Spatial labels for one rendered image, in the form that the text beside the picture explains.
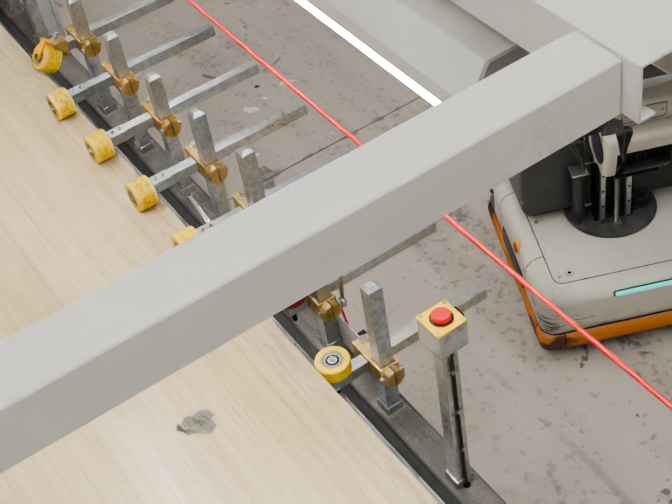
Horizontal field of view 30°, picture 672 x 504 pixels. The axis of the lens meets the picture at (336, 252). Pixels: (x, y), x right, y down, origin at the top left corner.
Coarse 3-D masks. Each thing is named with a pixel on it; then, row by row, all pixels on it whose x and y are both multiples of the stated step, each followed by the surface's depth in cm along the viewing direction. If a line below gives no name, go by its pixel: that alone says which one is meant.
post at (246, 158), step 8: (240, 152) 289; (248, 152) 289; (240, 160) 290; (248, 160) 290; (256, 160) 291; (240, 168) 293; (248, 168) 291; (256, 168) 292; (248, 176) 292; (256, 176) 294; (248, 184) 294; (256, 184) 295; (248, 192) 297; (256, 192) 297; (264, 192) 298; (248, 200) 300; (256, 200) 298
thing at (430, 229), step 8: (432, 224) 307; (416, 232) 305; (424, 232) 307; (432, 232) 308; (408, 240) 305; (416, 240) 306; (392, 248) 303; (400, 248) 305; (376, 256) 301; (384, 256) 303; (392, 256) 305; (368, 264) 301; (376, 264) 303; (352, 272) 299; (360, 272) 301; (336, 280) 298; (344, 280) 299; (336, 288) 299; (304, 304) 296; (288, 312) 294; (296, 312) 296
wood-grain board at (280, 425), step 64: (0, 64) 375; (0, 128) 352; (64, 128) 348; (0, 192) 332; (64, 192) 328; (0, 256) 314; (64, 256) 311; (128, 256) 308; (0, 320) 298; (192, 384) 275; (256, 384) 273; (320, 384) 270; (64, 448) 268; (128, 448) 265; (192, 448) 263; (256, 448) 261; (320, 448) 258; (384, 448) 256
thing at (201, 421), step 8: (192, 416) 267; (200, 416) 268; (208, 416) 268; (176, 424) 267; (184, 424) 267; (192, 424) 267; (200, 424) 265; (208, 424) 265; (184, 432) 266; (192, 432) 265; (200, 432) 265; (208, 432) 265
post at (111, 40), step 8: (112, 32) 342; (104, 40) 343; (112, 40) 341; (112, 48) 343; (120, 48) 344; (112, 56) 344; (120, 56) 346; (112, 64) 348; (120, 64) 347; (120, 72) 348; (128, 72) 350; (128, 96) 354; (136, 96) 356; (128, 104) 356; (136, 104) 357; (128, 112) 359; (136, 112) 359; (136, 136) 365; (144, 136) 365; (144, 144) 367
